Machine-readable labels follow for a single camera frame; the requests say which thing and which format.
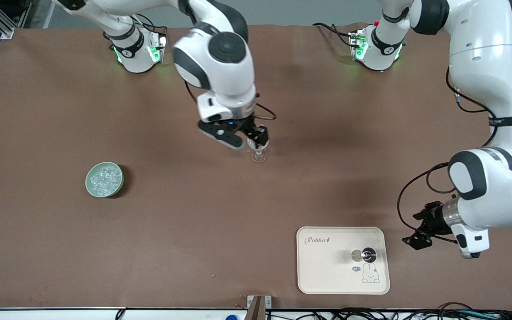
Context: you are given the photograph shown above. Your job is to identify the pile of clear ice cubes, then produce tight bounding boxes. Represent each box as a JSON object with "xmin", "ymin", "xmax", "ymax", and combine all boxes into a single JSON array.
[{"xmin": 89, "ymin": 164, "xmax": 121, "ymax": 195}]

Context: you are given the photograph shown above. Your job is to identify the clear wine glass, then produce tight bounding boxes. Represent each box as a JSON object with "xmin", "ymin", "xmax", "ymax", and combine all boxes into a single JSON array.
[{"xmin": 247, "ymin": 136, "xmax": 269, "ymax": 164}]

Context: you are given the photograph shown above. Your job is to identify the cream rabbit print tray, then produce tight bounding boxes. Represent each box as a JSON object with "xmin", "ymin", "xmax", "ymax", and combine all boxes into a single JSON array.
[{"xmin": 296, "ymin": 226, "xmax": 391, "ymax": 295}]

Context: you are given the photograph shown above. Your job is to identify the brown table cover mat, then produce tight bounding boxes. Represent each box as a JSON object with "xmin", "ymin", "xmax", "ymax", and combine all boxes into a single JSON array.
[{"xmin": 0, "ymin": 22, "xmax": 512, "ymax": 310}]

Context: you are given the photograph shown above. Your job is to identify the green round bowl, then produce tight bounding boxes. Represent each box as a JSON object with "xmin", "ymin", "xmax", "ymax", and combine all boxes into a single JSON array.
[{"xmin": 85, "ymin": 161, "xmax": 124, "ymax": 198}]

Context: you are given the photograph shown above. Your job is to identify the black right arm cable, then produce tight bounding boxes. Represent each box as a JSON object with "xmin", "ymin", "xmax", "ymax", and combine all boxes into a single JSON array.
[{"xmin": 185, "ymin": 82, "xmax": 277, "ymax": 121}]

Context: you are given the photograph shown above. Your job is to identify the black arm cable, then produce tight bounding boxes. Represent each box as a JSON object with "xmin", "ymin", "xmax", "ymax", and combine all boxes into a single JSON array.
[
  {"xmin": 185, "ymin": 82, "xmax": 277, "ymax": 121},
  {"xmin": 397, "ymin": 67, "xmax": 499, "ymax": 244}
]

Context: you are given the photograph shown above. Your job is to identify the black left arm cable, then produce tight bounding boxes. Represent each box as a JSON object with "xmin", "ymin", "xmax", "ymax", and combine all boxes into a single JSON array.
[{"xmin": 397, "ymin": 67, "xmax": 499, "ymax": 244}]

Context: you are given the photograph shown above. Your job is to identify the black cable bundle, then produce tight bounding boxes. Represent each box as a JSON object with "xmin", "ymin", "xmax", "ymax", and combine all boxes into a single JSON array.
[{"xmin": 265, "ymin": 302, "xmax": 512, "ymax": 320}]

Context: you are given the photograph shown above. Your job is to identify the black base power cable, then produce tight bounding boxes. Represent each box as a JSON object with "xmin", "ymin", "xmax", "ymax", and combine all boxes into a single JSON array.
[
  {"xmin": 132, "ymin": 16, "xmax": 168, "ymax": 36},
  {"xmin": 312, "ymin": 22, "xmax": 356, "ymax": 47}
]

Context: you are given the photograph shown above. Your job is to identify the metal bracket with brown post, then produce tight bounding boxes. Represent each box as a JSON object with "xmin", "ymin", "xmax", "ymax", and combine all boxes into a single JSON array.
[{"xmin": 247, "ymin": 295, "xmax": 272, "ymax": 320}]

